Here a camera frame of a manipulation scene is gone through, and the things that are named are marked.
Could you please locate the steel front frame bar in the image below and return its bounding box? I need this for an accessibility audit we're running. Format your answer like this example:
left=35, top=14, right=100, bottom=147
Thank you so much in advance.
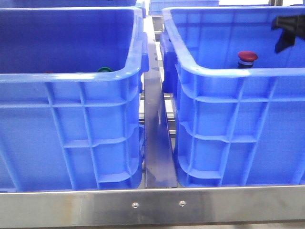
left=0, top=186, right=305, bottom=228

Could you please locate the red mushroom push button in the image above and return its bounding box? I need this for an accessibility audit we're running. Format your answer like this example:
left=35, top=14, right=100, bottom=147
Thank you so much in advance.
left=238, top=51, right=258, bottom=69

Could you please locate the green mushroom push button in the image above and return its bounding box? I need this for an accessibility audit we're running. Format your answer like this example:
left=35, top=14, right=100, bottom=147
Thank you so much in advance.
left=97, top=67, right=113, bottom=73

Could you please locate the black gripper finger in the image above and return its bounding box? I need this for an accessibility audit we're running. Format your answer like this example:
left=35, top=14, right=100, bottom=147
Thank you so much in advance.
left=274, top=33, right=296, bottom=53
left=271, top=15, right=305, bottom=36

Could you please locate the steel divider plate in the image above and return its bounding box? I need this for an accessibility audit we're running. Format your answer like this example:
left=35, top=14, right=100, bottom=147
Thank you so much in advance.
left=143, top=16, right=177, bottom=188

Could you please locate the blue background low crate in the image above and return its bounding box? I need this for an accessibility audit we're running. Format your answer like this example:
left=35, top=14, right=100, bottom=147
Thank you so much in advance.
left=149, top=0, right=219, bottom=15

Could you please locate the blue target plastic crate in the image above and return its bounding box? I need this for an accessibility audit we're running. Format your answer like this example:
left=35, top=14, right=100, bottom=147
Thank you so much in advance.
left=163, top=6, right=305, bottom=187

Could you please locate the blue source crate with buttons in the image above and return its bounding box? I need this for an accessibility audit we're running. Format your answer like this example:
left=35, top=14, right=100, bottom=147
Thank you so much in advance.
left=0, top=7, right=149, bottom=193

